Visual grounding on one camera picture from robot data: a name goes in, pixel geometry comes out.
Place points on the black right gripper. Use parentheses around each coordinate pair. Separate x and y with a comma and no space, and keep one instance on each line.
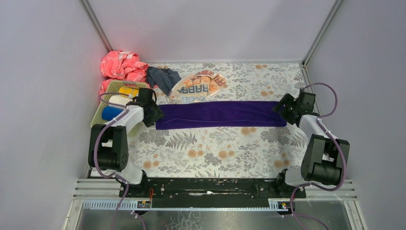
(282,108)

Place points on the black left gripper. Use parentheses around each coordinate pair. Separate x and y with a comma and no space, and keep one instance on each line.
(155,113)

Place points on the purple towel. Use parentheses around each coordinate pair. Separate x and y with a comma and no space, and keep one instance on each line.
(220,114)

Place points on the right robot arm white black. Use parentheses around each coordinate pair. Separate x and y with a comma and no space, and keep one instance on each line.
(325,160)

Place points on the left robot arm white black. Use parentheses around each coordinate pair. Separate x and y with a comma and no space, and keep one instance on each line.
(108,150)

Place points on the yellow rolled towel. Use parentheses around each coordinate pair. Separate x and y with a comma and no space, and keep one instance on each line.
(128,92)

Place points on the white rolled towel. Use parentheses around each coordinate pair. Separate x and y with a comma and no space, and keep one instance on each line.
(118,101)

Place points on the dark grey cloth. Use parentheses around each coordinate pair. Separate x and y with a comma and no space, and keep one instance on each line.
(164,79)

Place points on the blue rolled towel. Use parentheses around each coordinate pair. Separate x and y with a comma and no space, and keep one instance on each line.
(109,112)

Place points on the pink patterned cloth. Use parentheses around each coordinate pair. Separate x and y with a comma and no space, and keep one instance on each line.
(123,66)

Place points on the beige lettered towel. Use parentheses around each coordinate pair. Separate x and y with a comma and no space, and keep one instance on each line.
(196,88)

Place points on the floral table cloth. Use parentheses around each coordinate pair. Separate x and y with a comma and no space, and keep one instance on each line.
(227,152)

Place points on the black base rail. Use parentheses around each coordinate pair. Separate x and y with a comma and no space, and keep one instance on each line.
(211,192)

